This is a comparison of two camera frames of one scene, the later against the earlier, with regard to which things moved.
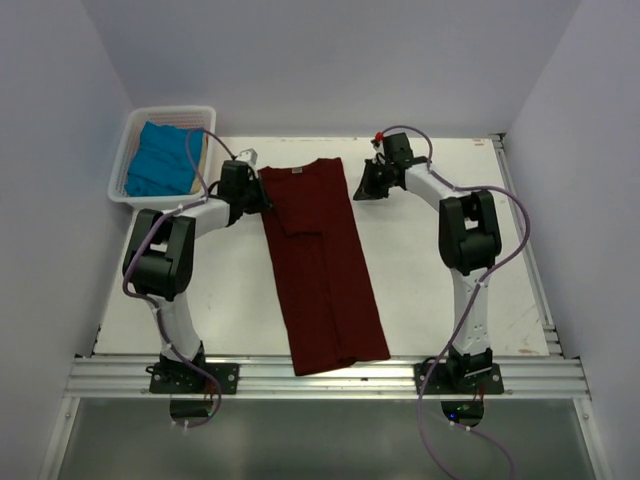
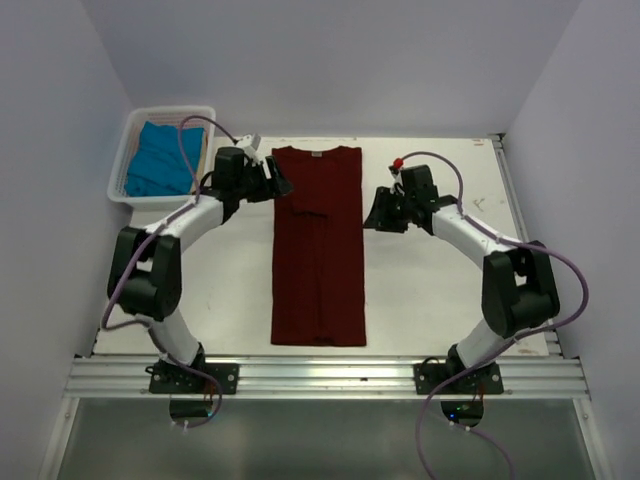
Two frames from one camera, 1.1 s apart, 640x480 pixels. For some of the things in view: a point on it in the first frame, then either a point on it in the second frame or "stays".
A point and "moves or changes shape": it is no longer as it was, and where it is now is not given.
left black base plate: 179,377 stays
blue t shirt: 162,165 stays
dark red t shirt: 332,312 moves or changes shape
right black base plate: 459,378 stays
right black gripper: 367,190 → 379,217
